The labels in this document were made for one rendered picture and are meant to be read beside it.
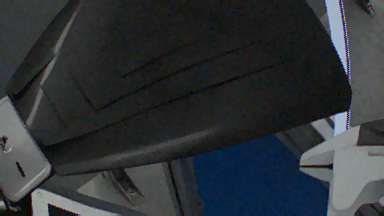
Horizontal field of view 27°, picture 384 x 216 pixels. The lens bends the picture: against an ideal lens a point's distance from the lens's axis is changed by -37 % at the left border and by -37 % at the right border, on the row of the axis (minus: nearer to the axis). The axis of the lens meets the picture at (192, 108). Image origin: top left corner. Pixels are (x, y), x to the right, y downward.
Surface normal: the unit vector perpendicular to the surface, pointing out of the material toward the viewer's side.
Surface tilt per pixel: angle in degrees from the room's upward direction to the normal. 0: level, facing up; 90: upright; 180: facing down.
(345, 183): 7
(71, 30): 5
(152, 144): 18
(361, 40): 0
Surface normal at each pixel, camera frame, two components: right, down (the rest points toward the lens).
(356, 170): -0.17, -0.55
